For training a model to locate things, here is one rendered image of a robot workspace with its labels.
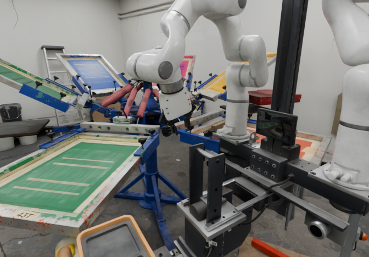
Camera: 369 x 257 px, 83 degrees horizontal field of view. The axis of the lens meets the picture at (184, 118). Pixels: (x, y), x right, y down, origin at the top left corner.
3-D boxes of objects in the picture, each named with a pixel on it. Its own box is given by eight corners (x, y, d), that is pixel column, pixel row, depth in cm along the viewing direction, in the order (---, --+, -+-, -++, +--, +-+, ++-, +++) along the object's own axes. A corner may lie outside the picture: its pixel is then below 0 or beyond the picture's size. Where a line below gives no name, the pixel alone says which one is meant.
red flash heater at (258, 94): (273, 97, 281) (274, 88, 278) (302, 103, 240) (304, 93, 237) (234, 100, 261) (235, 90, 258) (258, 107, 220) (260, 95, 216)
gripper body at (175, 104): (179, 77, 72) (185, 105, 78) (152, 87, 68) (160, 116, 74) (190, 83, 66) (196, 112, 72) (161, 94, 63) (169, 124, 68)
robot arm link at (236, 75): (233, 98, 99) (235, 62, 94) (259, 101, 89) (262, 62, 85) (220, 100, 92) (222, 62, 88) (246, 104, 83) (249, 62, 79)
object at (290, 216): (303, 199, 148) (313, 142, 137) (285, 239, 115) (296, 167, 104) (298, 197, 150) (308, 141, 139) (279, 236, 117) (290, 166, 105)
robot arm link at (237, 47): (215, -11, 79) (261, -27, 66) (234, 78, 98) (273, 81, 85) (190, -1, 73) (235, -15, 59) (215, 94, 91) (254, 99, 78)
